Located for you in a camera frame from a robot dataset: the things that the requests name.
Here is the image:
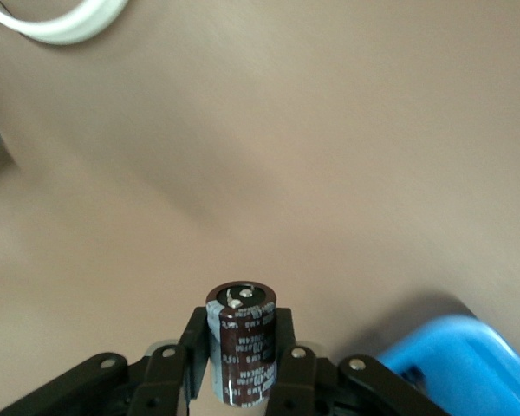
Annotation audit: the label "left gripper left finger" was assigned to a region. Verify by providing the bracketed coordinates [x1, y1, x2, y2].
[0, 305, 211, 416]

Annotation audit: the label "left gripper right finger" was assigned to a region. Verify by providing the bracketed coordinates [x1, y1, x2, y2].
[263, 306, 450, 416]

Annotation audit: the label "blue plastic tray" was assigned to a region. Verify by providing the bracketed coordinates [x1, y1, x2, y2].
[374, 315, 520, 416]

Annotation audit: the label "white half-ring clamp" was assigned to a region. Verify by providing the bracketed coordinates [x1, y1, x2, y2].
[0, 0, 131, 46]

